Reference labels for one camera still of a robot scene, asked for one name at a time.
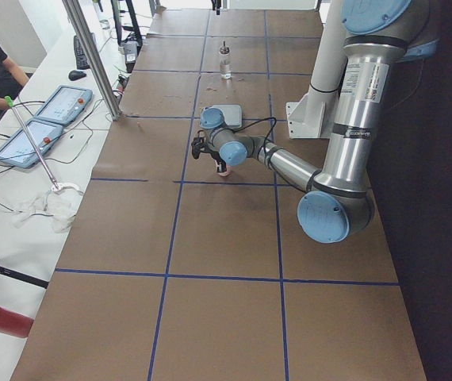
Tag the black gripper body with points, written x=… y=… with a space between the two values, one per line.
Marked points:
x=217 y=159

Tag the pink plastic cup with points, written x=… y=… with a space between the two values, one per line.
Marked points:
x=225 y=172

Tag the glass sauce bottle metal lid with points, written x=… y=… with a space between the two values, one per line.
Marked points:
x=225 y=61

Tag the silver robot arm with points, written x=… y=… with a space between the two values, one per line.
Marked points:
x=361 y=42

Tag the grey digital kitchen scale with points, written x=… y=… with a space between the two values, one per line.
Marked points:
x=228 y=115

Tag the crumpled white cloth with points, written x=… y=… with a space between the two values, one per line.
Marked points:
x=55 y=208

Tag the far blue teach pendant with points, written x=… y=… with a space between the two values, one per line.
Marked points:
x=64 y=105

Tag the blue teach pendant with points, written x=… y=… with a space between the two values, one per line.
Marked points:
x=64 y=105
x=18 y=151

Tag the black computer mouse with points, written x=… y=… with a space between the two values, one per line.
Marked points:
x=75 y=75

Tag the black keyboard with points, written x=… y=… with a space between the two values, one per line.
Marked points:
x=80 y=55

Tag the near blue teach pendant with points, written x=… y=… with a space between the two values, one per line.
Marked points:
x=18 y=151

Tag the red cylinder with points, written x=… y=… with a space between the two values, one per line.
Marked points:
x=14 y=324

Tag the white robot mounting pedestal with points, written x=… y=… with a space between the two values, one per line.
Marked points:
x=313 y=116

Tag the aluminium frame post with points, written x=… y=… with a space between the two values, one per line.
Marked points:
x=82 y=31

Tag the silver grabber stick green handle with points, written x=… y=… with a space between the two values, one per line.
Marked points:
x=57 y=187

